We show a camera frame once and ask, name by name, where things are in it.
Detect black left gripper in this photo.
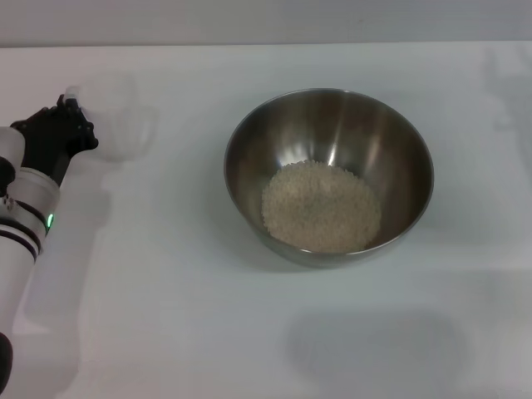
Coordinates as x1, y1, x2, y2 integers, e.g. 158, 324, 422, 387
10, 85, 100, 188

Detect clear plastic measuring cup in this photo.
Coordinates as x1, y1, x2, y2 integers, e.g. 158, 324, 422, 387
76, 74, 158, 164

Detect white rice grains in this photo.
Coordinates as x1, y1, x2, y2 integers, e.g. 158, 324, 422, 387
260, 160, 382, 253

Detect stainless steel mixing bowl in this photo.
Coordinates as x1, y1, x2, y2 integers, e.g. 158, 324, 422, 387
224, 87, 436, 269

